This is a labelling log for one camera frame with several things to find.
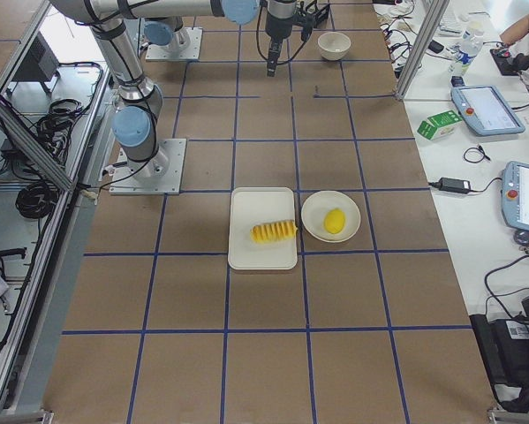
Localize blue teach pendant upper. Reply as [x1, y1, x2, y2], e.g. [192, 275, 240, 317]
[450, 86, 525, 136]

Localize green white carton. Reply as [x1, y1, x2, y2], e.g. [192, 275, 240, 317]
[417, 110, 462, 140]

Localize black cable bundle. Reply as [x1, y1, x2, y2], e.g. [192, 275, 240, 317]
[16, 181, 56, 221]

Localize blue teach pendant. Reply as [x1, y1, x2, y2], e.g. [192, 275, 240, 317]
[501, 161, 529, 231]
[450, 86, 525, 136]

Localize blue teach pendant lower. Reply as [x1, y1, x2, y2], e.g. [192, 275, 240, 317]
[501, 161, 529, 231]

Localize yellow spiral bread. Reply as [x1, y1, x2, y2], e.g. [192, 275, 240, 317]
[250, 220, 298, 244]

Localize yellow lemon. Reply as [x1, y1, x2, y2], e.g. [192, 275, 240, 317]
[323, 208, 346, 234]

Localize cream bowl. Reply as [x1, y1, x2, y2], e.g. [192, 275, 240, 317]
[317, 32, 351, 61]

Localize person forearm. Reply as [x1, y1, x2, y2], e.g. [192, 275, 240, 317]
[500, 13, 529, 46]

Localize plastic water bottle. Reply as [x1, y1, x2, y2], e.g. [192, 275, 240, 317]
[457, 35, 483, 76]

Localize black power adapter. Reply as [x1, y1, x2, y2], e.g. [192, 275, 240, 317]
[439, 178, 472, 194]

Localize aluminium frame post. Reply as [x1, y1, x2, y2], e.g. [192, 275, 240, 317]
[395, 0, 449, 100]

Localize cream round plate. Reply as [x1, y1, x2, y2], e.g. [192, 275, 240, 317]
[301, 191, 361, 243]

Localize white rectangular tray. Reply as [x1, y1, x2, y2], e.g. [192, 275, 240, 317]
[228, 187, 298, 270]

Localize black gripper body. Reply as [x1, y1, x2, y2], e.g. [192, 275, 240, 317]
[265, 0, 296, 42]

